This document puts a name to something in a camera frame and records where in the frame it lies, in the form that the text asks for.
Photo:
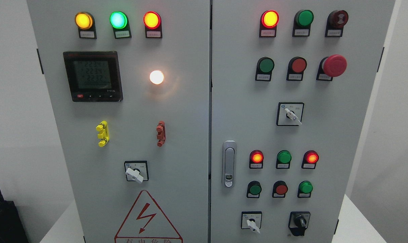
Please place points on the green push button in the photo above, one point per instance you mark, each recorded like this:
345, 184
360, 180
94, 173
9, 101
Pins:
305, 189
264, 68
254, 189

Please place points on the green indicator lower middle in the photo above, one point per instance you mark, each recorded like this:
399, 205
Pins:
283, 159

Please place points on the yellow indicator light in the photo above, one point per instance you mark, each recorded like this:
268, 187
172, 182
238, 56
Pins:
86, 25

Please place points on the silver door latch handle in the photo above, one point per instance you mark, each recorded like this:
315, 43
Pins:
228, 163

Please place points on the grey right cabinet door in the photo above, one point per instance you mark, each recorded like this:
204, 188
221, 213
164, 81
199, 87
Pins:
245, 110

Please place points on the red electrical warning triangle sticker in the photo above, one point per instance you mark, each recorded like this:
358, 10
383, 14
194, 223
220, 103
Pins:
146, 222

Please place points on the red terminal connector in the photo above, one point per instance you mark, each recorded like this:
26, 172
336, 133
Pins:
161, 134

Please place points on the white selector switch left door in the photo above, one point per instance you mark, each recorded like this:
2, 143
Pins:
136, 171

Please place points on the white selector switch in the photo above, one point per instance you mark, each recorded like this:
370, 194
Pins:
251, 220
289, 114

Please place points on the red indicator light top right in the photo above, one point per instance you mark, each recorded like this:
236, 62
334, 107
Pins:
268, 23

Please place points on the black digital power meter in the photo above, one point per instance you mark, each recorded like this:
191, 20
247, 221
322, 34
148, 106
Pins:
93, 76

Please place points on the red emergency stop button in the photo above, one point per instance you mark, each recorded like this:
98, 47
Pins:
330, 67

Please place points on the black box with antenna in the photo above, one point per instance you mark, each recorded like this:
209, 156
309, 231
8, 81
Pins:
11, 228

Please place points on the red lit indicator lower right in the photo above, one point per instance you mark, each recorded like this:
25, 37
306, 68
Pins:
310, 159

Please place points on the green lit indicator light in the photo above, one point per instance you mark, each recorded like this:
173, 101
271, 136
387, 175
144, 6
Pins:
120, 25

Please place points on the yellow terminal connector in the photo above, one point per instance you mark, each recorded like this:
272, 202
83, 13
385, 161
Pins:
103, 133

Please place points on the dark red buzzer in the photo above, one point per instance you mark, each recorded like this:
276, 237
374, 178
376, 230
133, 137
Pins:
336, 20

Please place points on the grey left cabinet door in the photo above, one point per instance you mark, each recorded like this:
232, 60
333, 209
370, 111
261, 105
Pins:
178, 170

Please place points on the white lit indicator light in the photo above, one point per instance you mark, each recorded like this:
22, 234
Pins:
157, 77

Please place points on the black knob selector switch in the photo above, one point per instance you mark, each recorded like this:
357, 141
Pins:
298, 222

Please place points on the green push button lower left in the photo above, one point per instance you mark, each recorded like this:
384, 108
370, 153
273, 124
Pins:
254, 189

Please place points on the grey cabinet door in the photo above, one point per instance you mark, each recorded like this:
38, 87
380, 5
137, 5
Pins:
245, 110
178, 170

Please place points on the red indicator light left door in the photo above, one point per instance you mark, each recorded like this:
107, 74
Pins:
152, 25

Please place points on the red lit indicator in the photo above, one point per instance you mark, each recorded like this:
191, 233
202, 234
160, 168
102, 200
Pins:
256, 159
310, 159

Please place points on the white selector switch bottom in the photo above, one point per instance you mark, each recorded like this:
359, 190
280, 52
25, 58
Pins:
251, 220

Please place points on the red lit indicator lower left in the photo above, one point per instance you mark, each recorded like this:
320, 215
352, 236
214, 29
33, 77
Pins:
256, 159

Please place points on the green indicator light top right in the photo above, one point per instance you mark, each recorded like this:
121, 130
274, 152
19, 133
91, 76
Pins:
302, 23

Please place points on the red push button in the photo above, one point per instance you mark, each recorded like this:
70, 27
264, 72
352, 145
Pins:
296, 67
280, 189

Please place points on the white selector switch upper right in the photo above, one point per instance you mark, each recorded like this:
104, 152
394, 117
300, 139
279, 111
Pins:
289, 114

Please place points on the green push button upper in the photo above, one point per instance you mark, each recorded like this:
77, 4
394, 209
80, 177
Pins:
264, 68

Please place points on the red push button upper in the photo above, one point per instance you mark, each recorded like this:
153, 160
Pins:
296, 67

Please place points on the green push button lower right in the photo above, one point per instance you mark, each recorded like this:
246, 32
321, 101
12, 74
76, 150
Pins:
305, 189

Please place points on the red push button lower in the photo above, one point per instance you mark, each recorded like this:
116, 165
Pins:
280, 189

